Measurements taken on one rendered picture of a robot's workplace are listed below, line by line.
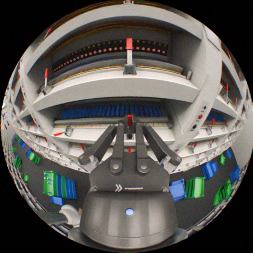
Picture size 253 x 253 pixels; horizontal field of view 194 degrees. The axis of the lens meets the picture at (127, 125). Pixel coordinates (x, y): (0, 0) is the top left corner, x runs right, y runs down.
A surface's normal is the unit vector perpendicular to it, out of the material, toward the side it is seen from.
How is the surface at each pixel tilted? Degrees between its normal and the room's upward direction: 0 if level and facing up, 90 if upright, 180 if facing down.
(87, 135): 16
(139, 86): 106
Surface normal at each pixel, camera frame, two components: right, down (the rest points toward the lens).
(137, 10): -0.02, 0.85
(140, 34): -0.02, 0.67
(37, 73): 1.00, 0.00
